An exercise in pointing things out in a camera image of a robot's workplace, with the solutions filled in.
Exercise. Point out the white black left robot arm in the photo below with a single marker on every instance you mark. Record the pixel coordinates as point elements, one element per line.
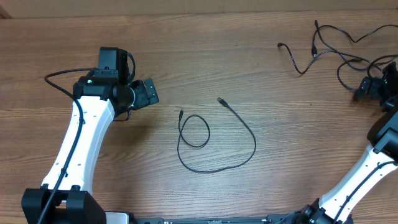
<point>99,98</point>

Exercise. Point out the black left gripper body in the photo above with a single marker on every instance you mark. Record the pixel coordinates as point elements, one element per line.
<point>141,98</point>

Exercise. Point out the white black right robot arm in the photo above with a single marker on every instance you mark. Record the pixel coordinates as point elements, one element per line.
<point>379,159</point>

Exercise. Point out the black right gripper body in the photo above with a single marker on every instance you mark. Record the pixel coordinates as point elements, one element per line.
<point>390,88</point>

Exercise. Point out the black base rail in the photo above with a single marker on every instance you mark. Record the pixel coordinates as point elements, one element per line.
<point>217,220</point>

